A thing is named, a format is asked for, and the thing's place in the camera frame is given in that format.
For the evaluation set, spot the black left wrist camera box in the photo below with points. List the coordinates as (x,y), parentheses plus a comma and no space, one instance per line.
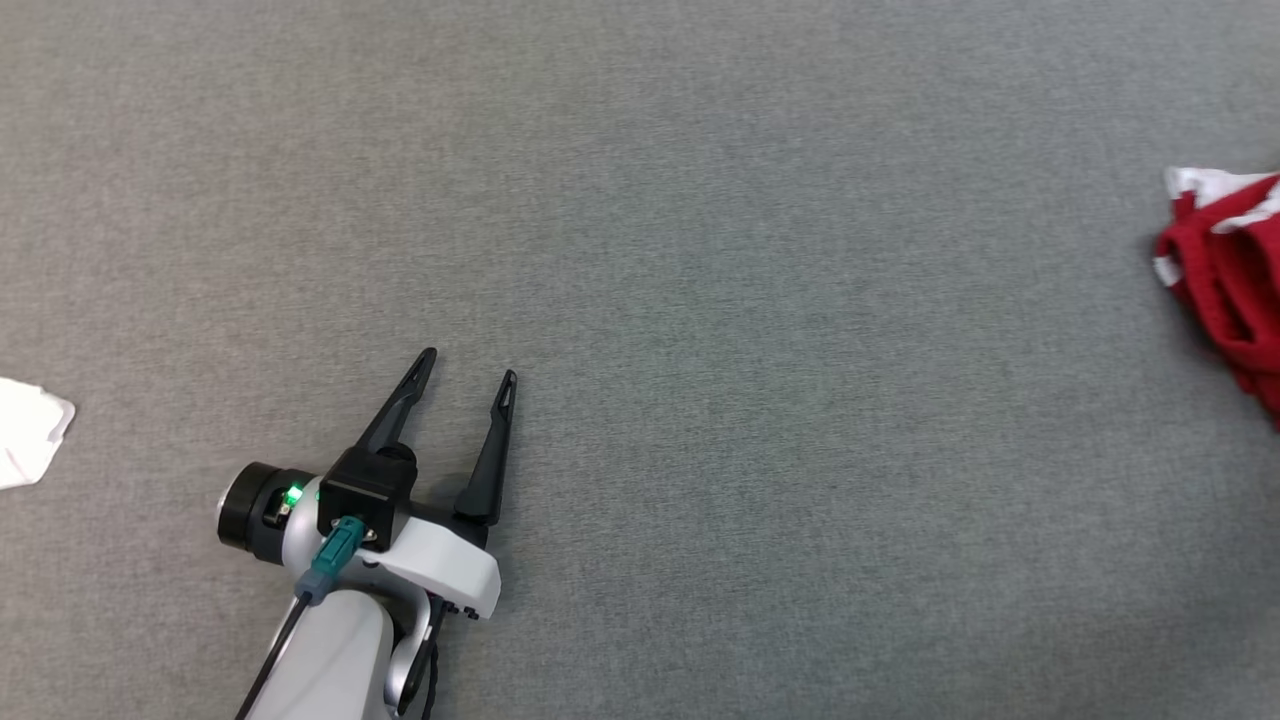
(365,490)

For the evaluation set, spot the red white basketball jersey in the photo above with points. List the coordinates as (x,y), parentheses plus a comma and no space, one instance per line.
(30,430)

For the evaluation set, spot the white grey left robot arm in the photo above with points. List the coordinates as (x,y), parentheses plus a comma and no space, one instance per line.
(330,650)

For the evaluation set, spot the red basketball shorts white trim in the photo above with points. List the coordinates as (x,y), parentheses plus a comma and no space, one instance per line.
(1240,290)

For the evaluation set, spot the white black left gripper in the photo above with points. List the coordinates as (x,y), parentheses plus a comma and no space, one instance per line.
(445,565)

